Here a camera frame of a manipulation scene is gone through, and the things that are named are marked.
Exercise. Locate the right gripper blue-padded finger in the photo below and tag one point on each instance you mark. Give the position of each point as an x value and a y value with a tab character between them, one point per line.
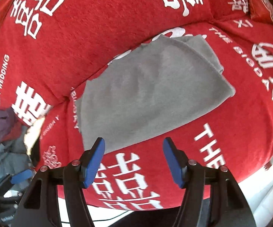
18	182

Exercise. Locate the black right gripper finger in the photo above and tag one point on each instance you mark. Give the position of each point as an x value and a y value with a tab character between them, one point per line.
228	205
39	205

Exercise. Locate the grey knit garment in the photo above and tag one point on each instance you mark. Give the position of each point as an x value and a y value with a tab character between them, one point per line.
156	88

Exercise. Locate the grey and purple clothes pile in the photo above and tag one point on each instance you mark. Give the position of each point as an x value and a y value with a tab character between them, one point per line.
13	151

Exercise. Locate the red printed bed sheet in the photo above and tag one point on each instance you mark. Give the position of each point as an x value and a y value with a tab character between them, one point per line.
238	133

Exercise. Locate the red quilt with white characters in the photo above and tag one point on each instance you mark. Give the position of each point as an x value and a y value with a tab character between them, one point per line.
48	47

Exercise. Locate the red satin pillow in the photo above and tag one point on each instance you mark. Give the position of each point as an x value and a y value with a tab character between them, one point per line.
261	11

